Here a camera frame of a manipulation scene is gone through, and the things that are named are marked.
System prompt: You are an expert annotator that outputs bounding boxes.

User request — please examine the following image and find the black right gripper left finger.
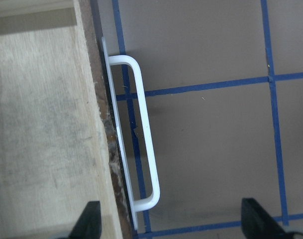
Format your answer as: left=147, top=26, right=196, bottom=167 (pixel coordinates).
left=69, top=201, right=102, bottom=239

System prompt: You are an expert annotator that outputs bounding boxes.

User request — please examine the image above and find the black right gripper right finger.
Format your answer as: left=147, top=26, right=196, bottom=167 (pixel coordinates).
left=241, top=198, right=291, bottom=239

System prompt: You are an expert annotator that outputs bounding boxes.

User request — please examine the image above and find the dark wooden drawer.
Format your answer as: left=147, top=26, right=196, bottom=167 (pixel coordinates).
left=0, top=0, right=133, bottom=239

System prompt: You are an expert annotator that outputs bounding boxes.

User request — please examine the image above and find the white drawer handle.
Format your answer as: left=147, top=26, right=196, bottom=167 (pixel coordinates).
left=101, top=37, right=161, bottom=230

